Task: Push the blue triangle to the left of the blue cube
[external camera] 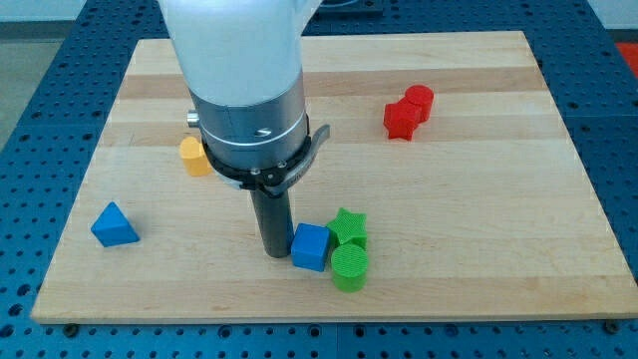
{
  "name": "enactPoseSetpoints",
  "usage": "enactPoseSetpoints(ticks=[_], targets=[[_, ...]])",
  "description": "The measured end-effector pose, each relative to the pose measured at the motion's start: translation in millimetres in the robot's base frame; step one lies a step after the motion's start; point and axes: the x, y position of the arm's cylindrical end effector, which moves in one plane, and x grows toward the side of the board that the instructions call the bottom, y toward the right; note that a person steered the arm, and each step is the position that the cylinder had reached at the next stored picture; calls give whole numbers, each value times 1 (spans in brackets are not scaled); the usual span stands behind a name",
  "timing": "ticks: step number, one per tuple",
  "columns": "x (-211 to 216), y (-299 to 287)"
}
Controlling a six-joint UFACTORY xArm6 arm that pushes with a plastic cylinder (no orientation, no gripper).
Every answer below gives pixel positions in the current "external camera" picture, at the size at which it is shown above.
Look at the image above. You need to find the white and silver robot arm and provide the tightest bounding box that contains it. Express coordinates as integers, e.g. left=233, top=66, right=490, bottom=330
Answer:
left=159, top=0, right=321, bottom=170

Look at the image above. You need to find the blue cube block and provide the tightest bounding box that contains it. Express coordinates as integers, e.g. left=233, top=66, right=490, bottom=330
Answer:
left=291, top=223, right=330, bottom=272

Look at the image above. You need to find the blue triangle block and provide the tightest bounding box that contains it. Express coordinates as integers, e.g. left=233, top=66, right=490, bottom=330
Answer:
left=91, top=201, right=140, bottom=247

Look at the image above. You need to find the black clamp with grey lever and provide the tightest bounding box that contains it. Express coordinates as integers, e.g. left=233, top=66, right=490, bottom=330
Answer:
left=202, top=125, right=330, bottom=197

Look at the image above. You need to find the green star block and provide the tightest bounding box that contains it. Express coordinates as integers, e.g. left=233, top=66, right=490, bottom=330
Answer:
left=326, top=207, right=368, bottom=250

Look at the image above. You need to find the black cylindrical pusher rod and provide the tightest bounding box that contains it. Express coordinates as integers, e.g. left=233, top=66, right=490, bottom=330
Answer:
left=250, top=190, right=294, bottom=258

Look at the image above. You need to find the green cylinder block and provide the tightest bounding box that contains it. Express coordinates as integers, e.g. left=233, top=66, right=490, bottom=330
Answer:
left=331, top=243, right=369, bottom=292

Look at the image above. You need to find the red star block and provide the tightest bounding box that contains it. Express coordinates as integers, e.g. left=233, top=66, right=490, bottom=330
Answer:
left=383, top=102, right=422, bottom=141

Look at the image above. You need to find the yellow heart block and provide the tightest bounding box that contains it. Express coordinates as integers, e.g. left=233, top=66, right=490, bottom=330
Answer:
left=178, top=137, right=212, bottom=177

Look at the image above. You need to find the red cylinder block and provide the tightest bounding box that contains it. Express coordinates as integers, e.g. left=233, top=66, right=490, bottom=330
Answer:
left=404, top=85, right=435, bottom=123

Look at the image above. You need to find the light wooden board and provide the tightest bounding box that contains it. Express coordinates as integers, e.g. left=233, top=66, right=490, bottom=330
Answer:
left=31, top=32, right=637, bottom=324

